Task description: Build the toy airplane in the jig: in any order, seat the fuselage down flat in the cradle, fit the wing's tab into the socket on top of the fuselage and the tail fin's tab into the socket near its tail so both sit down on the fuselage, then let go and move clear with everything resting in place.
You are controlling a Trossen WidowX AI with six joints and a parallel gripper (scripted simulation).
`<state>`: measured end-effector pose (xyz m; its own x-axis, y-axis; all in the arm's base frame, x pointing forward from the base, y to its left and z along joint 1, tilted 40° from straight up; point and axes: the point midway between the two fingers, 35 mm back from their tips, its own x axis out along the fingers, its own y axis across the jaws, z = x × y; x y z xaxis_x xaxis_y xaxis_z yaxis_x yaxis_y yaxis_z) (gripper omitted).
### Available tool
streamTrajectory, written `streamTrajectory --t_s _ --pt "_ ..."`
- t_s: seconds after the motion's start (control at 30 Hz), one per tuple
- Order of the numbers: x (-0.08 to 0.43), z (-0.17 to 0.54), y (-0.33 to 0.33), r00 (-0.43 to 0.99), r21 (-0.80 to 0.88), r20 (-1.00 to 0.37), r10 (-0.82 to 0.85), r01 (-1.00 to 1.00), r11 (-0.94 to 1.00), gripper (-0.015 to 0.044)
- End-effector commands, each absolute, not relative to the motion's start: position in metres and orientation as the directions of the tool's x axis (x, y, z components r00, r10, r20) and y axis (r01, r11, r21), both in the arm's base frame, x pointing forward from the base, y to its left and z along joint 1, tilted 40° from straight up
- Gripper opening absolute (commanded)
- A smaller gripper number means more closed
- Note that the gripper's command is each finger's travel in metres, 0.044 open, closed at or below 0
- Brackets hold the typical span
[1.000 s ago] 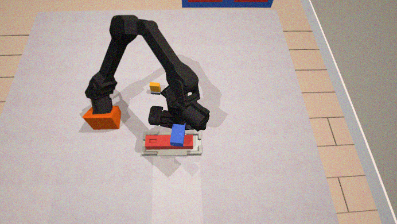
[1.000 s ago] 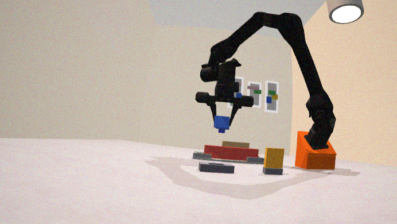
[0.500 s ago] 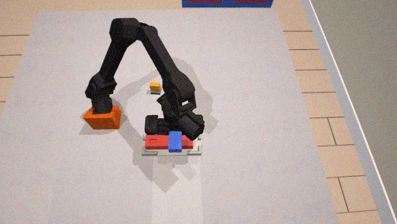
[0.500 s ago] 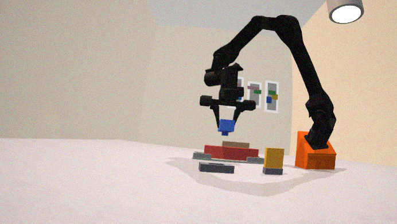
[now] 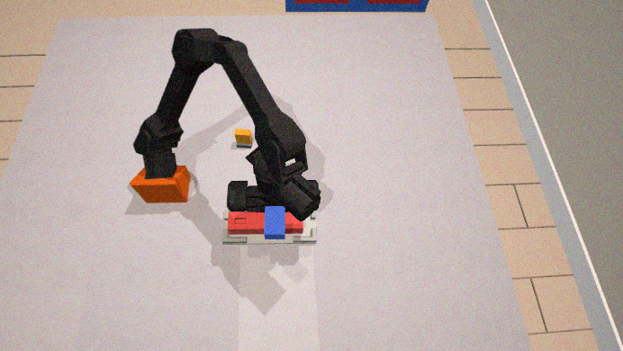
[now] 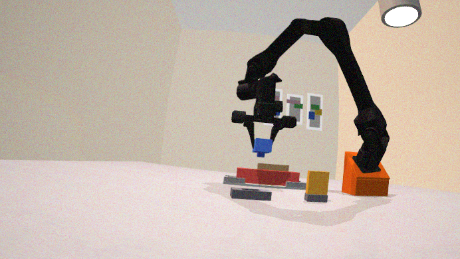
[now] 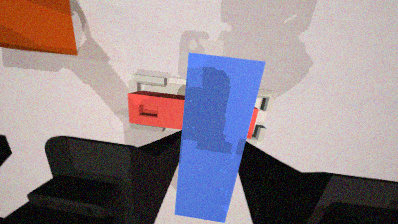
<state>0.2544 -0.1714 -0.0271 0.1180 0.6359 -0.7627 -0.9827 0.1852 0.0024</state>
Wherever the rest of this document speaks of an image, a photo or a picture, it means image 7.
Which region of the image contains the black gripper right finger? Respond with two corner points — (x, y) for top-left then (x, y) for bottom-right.
(238, 141), (398, 224)

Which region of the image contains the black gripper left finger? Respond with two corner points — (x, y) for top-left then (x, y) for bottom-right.
(45, 130), (182, 224)

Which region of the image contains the red long bar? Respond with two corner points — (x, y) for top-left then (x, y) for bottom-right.
(127, 91), (259, 139)

